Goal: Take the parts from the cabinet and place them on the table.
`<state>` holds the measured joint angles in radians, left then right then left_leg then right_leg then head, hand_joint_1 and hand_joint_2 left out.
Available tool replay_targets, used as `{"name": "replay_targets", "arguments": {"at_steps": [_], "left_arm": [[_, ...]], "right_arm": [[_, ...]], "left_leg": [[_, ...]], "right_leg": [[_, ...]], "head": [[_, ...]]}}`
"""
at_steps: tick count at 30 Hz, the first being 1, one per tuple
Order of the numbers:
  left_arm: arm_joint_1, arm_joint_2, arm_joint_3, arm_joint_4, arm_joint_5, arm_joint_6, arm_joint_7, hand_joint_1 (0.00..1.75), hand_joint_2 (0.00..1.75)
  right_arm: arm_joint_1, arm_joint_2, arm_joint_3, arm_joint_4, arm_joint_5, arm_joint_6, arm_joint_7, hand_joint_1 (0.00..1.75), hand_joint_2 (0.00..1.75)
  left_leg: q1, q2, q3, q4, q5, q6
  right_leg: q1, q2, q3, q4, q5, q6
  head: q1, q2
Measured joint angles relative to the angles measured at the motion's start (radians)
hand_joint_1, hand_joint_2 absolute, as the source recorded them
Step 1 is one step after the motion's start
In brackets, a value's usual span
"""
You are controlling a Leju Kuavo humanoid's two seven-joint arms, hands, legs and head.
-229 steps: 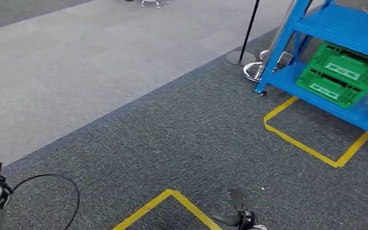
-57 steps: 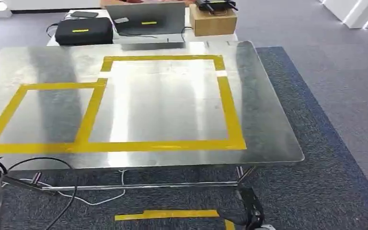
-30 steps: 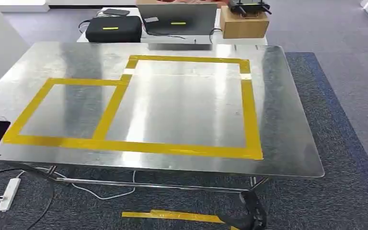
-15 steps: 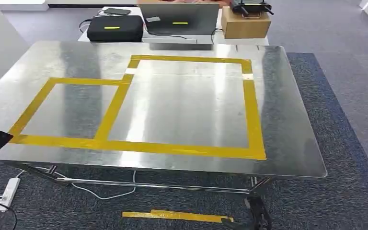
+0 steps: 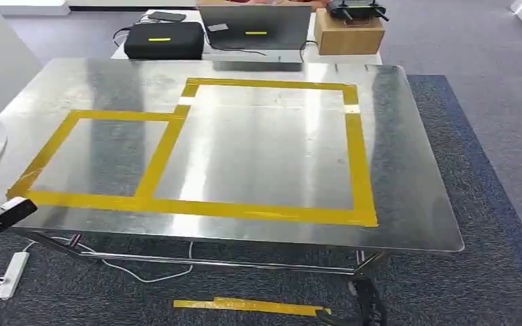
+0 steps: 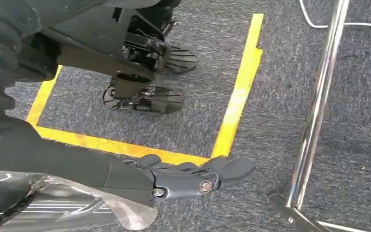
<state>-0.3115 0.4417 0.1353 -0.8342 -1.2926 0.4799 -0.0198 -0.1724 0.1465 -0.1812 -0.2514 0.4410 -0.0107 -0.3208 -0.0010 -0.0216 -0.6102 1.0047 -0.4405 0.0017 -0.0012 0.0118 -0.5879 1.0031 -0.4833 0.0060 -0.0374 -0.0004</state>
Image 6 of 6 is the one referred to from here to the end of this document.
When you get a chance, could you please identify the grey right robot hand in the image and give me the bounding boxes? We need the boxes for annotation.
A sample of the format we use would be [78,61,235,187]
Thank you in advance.
[0,118,257,206]

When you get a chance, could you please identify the yellow floor tape strip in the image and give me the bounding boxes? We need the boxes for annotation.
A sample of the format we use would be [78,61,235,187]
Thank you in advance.
[25,65,65,128]
[32,124,211,167]
[210,13,265,160]

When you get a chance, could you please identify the robot's black right foot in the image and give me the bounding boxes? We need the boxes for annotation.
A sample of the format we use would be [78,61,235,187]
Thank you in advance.
[101,84,185,115]

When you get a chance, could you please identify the robot's black foot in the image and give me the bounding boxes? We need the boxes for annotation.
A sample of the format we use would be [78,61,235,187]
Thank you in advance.
[101,84,185,115]
[161,44,199,74]

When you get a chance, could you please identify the robot's black right leg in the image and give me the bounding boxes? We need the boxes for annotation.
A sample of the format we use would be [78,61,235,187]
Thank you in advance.
[41,0,173,101]

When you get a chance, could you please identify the robot's black leg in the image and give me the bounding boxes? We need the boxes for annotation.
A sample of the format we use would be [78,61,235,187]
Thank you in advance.
[41,0,173,101]
[134,0,182,36]

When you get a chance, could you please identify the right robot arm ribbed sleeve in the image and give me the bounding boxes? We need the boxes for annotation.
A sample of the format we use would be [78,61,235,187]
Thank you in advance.
[0,0,61,129]

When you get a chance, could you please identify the robot's black left foot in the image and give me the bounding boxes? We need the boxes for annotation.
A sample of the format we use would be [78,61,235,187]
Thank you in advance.
[161,44,199,74]

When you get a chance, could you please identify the robot's black left leg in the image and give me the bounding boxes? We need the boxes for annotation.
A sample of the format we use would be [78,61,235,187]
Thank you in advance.
[134,0,182,36]

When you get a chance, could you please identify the chrome stand with base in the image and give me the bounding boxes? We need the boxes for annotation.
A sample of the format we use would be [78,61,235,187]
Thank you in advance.
[266,0,352,232]

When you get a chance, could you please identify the white cable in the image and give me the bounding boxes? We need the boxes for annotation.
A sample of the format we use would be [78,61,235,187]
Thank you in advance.
[316,220,367,232]
[298,0,371,43]

